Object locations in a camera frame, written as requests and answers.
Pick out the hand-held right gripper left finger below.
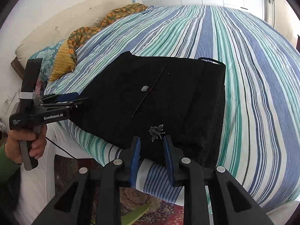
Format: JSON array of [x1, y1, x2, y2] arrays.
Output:
[[31, 136, 142, 225]]

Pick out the striped bed sheet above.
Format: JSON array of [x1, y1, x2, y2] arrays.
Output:
[[43, 4, 300, 214]]

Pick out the person's left forearm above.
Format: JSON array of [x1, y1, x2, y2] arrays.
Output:
[[0, 142, 22, 187]]

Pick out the beige headboard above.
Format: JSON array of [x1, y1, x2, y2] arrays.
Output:
[[15, 0, 135, 64]]

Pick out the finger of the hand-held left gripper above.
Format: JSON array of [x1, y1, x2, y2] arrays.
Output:
[[39, 97, 89, 110], [39, 92, 80, 104]]

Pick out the person's left hand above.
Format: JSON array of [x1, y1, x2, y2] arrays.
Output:
[[7, 125, 48, 160]]

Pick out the teal patterned pillow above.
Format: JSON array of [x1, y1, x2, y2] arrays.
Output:
[[28, 39, 66, 81]]

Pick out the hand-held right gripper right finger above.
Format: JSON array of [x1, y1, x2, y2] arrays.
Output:
[[163, 135, 275, 225]]

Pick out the orange floral blanket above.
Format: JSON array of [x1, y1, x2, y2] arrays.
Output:
[[67, 3, 149, 60]]

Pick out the yellow pillow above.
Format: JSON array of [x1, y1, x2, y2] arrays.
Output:
[[48, 43, 78, 83]]

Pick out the person's left leg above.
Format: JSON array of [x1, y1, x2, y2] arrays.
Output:
[[20, 121, 94, 218]]

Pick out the red patterned rug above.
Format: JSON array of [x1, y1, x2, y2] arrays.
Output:
[[53, 154, 188, 225]]

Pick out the black pants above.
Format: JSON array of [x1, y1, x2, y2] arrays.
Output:
[[70, 51, 227, 169]]

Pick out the green object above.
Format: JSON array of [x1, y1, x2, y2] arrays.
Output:
[[91, 203, 151, 225]]

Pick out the white wall switch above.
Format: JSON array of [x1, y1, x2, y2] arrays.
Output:
[[2, 92, 18, 116]]

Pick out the white door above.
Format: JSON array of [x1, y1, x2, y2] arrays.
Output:
[[262, 0, 278, 27]]

